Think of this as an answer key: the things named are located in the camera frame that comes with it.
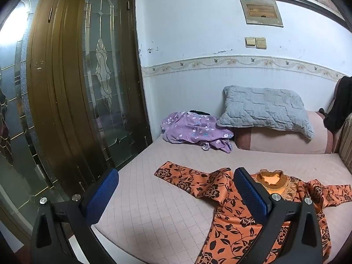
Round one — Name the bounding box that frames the beige striped cushion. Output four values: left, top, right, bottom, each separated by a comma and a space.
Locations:
338, 113, 352, 172

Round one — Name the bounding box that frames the black garment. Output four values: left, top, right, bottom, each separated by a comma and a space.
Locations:
319, 76, 352, 132

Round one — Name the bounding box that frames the purple floral garment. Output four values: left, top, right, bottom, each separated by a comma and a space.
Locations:
160, 111, 234, 154

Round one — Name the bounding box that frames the small framed wall panel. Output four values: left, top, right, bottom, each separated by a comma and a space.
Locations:
239, 0, 284, 28

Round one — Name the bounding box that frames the orange black floral shirt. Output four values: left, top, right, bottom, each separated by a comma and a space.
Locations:
154, 162, 352, 264

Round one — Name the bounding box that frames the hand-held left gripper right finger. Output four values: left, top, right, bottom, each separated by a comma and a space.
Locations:
233, 167, 323, 264

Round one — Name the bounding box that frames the brown wooden glass door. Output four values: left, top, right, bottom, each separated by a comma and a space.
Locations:
0, 0, 153, 242

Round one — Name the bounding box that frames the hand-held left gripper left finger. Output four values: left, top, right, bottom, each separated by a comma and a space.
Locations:
30, 168, 119, 264

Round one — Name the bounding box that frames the grey quilted pillow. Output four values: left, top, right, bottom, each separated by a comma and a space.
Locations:
217, 85, 314, 140

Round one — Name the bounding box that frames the pink bolster pillow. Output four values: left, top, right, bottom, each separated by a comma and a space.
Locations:
234, 110, 334, 154

